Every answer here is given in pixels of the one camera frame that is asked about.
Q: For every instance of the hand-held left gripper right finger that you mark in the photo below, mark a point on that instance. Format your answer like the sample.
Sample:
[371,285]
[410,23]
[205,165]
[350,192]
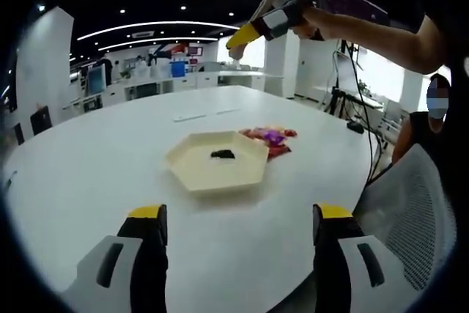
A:
[329,265]

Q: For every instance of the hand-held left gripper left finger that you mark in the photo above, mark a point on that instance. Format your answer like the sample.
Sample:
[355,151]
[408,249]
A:
[146,261]

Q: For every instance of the beige hexagonal container tray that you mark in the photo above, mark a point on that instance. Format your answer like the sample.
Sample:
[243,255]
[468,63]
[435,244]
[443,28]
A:
[205,173]

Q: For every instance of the small red snack packet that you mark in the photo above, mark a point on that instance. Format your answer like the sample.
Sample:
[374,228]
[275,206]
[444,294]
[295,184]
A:
[290,132]

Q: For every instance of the pile of snack packets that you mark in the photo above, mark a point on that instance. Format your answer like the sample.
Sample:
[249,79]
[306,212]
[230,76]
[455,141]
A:
[273,137]

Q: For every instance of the black snack clear packet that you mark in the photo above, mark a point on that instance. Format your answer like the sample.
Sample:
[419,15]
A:
[221,154]

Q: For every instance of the person's right hand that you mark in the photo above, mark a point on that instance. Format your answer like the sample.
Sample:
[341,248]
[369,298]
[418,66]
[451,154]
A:
[311,27]

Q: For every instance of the white square pillar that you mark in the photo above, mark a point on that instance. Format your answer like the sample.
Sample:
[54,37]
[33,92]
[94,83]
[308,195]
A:
[282,67]
[44,71]

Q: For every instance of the large dark monitor screen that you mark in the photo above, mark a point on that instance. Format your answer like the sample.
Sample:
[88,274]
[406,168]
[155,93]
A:
[348,1]

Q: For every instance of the white counter cabinet row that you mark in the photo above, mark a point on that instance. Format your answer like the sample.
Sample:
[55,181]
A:
[205,80]

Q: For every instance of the black tripod stand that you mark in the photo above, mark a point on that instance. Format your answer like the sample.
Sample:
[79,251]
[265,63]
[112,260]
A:
[335,96]

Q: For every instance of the white mesh office chair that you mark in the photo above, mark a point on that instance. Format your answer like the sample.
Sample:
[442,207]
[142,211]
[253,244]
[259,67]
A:
[414,210]

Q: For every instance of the blue storage bin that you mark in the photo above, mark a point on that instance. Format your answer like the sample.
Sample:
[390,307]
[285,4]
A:
[178,70]

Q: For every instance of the white side desk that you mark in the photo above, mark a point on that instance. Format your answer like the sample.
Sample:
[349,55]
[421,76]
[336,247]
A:
[366,102]

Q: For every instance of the black power adapter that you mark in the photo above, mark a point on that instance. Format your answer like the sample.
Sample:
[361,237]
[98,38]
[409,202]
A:
[355,128]

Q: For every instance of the black office chair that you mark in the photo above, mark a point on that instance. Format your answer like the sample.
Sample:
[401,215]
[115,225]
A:
[18,133]
[40,122]

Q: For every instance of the blue screen desktop monitor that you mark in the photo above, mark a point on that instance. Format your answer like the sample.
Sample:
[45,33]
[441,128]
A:
[96,82]

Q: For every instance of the red blue wall banner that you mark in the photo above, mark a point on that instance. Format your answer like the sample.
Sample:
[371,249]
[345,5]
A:
[176,49]

